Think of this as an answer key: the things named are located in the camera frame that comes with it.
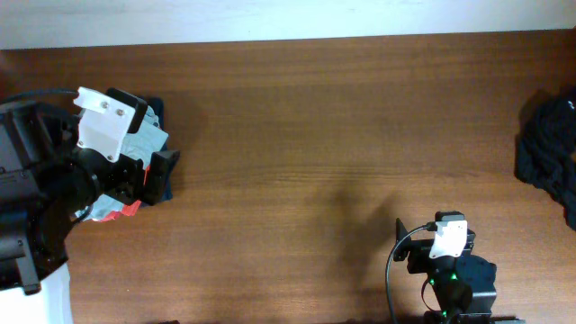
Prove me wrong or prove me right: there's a black crumpled clothes pile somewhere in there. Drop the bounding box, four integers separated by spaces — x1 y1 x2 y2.
515 87 575 229

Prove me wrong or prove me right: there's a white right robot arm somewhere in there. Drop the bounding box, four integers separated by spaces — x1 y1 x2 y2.
385 211 497 324

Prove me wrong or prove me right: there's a red folded soccer t-shirt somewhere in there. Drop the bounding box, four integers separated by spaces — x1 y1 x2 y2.
96 164 152 223

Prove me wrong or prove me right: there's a dark navy folded garment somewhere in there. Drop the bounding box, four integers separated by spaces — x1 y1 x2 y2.
136 97 169 180

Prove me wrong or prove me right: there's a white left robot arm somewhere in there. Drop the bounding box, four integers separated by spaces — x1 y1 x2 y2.
1 102 180 323

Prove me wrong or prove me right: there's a light blue t-shirt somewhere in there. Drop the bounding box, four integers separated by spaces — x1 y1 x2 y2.
76 106 168 222

